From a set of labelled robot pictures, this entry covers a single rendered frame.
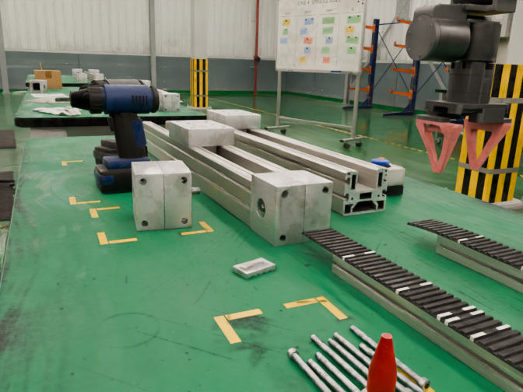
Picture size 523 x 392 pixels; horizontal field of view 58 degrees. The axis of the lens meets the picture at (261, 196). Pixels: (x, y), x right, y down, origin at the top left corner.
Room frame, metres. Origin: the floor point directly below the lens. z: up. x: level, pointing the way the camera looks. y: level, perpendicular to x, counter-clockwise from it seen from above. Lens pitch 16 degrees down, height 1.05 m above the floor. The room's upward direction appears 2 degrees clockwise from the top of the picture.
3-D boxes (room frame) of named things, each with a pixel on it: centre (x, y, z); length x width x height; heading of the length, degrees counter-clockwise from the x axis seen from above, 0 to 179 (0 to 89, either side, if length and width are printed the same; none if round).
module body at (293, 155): (1.23, -0.02, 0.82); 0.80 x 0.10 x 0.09; 27
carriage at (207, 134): (1.14, 0.15, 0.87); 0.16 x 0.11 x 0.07; 27
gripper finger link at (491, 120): (0.70, -0.31, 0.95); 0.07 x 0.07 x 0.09; 28
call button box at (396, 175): (1.03, -0.25, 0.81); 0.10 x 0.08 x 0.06; 117
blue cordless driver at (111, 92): (0.98, 0.32, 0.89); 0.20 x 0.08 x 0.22; 118
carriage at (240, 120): (1.45, 0.09, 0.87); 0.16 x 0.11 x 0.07; 27
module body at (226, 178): (1.14, 0.15, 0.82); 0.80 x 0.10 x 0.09; 27
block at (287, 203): (0.75, -0.06, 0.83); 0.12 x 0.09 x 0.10; 117
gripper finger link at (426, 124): (0.67, -0.26, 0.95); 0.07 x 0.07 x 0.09; 28
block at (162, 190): (0.79, 0.16, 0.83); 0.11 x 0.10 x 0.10; 108
